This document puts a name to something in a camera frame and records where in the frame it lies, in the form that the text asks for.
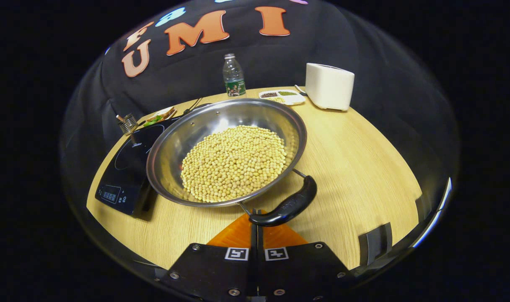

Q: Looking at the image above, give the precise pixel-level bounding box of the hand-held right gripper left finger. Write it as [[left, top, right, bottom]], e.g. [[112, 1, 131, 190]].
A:
[[161, 213, 258, 302]]

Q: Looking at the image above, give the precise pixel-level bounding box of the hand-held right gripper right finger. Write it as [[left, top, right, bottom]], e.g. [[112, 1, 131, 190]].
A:
[[258, 224, 356, 302]]

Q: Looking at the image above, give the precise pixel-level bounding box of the black induction cooktop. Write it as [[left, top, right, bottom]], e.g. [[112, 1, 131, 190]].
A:
[[95, 104, 213, 216]]

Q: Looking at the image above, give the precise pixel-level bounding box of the stainless steel pot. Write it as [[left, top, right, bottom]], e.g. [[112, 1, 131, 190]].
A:
[[146, 98, 318, 228]]

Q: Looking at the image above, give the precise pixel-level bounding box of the pile of soybeans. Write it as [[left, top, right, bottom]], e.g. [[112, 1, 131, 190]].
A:
[[180, 125, 287, 203]]

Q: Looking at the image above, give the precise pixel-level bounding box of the sandwich with lettuce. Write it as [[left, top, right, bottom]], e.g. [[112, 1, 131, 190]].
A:
[[142, 108, 176, 127]]

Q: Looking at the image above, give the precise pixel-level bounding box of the small white plate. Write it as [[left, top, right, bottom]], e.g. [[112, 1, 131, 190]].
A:
[[144, 107, 178, 126]]

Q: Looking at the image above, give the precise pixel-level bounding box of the white divided dish of beans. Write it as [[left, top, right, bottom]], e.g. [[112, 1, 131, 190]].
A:
[[258, 89, 306, 106]]

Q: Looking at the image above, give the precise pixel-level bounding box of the white toaster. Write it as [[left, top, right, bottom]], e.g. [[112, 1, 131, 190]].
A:
[[305, 63, 355, 112]]

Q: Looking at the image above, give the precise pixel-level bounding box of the clear plastic water bottle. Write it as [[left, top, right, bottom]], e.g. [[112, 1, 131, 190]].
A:
[[222, 53, 247, 98]]

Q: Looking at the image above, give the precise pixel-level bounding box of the black backdrop cloth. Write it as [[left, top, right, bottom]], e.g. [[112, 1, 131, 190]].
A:
[[60, 0, 461, 252]]

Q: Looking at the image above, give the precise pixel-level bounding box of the dark grey table bracket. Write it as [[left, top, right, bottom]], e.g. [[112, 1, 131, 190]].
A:
[[359, 222, 393, 267]]

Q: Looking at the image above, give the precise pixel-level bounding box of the black power cable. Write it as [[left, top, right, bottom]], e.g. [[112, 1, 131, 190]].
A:
[[183, 97, 204, 116]]

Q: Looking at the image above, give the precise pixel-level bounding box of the metal wire mesh holder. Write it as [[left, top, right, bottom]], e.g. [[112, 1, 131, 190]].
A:
[[116, 112, 139, 135]]

